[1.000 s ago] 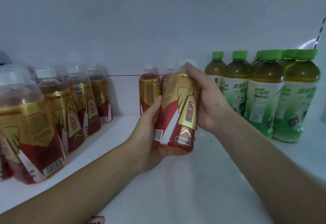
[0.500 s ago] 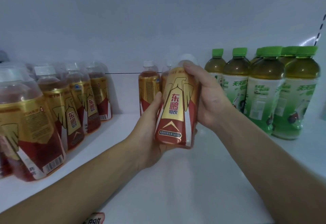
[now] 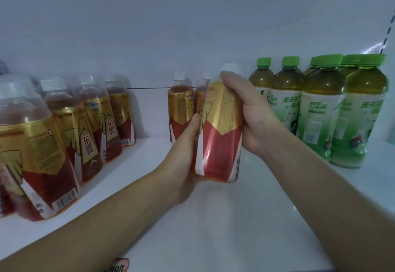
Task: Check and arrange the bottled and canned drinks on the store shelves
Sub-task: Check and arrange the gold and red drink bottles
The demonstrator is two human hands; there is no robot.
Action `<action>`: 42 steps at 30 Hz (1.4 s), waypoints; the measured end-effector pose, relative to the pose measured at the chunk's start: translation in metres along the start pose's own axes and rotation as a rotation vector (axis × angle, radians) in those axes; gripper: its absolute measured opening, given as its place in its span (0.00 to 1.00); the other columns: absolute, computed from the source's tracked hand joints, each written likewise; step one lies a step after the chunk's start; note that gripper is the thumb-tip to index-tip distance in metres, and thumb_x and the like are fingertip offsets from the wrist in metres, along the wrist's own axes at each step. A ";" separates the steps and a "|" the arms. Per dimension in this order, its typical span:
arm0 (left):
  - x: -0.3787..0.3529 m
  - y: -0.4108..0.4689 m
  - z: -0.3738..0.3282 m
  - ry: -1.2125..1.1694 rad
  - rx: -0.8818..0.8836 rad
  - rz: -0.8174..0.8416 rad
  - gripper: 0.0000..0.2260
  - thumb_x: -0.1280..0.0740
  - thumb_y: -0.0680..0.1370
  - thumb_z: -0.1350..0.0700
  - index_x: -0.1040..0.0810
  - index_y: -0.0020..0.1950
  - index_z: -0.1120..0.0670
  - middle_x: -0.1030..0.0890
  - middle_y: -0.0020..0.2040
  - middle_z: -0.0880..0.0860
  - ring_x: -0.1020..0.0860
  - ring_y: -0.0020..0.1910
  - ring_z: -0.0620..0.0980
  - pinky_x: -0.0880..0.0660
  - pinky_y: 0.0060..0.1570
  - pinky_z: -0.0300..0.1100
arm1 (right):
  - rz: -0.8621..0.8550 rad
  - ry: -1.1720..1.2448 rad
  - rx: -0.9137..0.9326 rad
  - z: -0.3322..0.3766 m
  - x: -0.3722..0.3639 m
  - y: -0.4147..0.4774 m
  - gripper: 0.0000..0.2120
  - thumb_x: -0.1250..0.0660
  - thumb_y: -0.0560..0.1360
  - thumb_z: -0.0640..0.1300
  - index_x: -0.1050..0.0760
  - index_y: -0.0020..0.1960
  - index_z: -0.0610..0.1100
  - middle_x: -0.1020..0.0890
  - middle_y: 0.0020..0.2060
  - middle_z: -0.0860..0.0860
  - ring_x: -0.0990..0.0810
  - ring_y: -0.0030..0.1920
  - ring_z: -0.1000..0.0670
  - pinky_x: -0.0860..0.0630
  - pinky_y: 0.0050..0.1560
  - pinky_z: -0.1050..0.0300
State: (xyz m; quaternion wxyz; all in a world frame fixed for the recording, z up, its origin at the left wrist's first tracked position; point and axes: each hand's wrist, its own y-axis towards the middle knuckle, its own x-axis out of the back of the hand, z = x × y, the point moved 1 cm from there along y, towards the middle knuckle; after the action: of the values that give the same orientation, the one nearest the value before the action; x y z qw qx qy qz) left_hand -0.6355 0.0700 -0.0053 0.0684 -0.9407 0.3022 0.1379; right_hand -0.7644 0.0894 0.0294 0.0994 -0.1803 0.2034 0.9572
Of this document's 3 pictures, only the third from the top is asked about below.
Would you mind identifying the person's right hand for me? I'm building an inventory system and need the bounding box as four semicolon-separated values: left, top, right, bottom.
220;71;286;158

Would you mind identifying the person's left hand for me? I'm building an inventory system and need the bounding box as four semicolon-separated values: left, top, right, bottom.
154;113;204;204

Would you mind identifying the gold-red bottle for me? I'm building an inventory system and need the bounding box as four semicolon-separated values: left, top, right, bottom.
195;64;245;183

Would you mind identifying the row of green-capped bottles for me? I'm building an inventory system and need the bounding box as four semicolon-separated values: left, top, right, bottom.
249;54;390;169

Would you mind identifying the white metal shelf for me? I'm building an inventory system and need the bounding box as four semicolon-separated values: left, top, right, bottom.
0;0;395;272

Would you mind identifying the row of amber drink bottles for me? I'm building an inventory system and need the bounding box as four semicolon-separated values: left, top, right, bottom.
0;71;214;221

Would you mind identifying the person's left forearm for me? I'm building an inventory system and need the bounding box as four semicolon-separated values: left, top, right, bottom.
0;170;183;272

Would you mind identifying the person's right forearm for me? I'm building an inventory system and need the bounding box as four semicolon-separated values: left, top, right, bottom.
262;136;395;272

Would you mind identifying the grey shelf label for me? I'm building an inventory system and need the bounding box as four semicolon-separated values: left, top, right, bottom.
106;258;130;272

